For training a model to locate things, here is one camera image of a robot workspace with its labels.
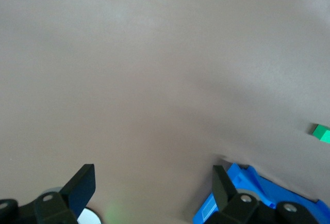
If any blue plastic storage bin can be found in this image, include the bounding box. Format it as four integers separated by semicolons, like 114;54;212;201
192;162;330;224

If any brown table cover mat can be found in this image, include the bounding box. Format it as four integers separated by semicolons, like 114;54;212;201
0;0;330;224

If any small green cube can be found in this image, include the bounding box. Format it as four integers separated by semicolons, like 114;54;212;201
311;123;330;143

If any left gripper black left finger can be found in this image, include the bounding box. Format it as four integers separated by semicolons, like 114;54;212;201
0;164;96;224

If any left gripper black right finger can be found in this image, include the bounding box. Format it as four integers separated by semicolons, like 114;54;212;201
206;165;320;224

